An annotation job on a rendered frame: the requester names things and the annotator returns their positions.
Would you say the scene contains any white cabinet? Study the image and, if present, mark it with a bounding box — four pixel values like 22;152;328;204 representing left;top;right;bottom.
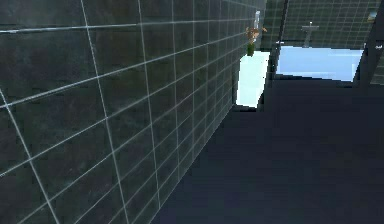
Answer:
235;50;272;109

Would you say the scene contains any brown plant in green pot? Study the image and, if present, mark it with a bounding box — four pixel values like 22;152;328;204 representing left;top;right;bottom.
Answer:
245;26;268;57

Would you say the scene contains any white bathtub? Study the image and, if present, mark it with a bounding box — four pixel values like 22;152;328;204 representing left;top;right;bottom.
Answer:
275;41;365;83

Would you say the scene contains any grey bathtub tap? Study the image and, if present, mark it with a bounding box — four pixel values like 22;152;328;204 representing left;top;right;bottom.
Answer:
301;21;320;48

